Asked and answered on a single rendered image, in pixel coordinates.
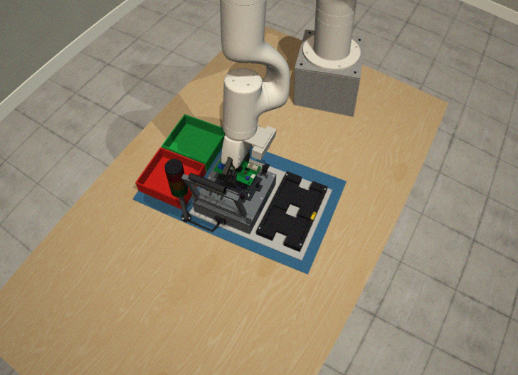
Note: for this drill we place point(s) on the red bin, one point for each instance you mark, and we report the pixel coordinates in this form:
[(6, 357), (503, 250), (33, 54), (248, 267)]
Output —
[(153, 180)]

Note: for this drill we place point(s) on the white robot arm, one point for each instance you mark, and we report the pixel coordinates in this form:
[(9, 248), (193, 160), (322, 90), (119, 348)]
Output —
[(245, 94)]

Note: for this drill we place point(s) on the green circuit board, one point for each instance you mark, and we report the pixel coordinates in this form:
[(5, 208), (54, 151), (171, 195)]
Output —
[(246, 172)]

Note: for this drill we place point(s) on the green open tray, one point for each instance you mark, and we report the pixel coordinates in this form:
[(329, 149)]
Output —
[(196, 138)]

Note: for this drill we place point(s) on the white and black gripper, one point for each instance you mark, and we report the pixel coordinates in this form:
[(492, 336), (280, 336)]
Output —
[(234, 151)]

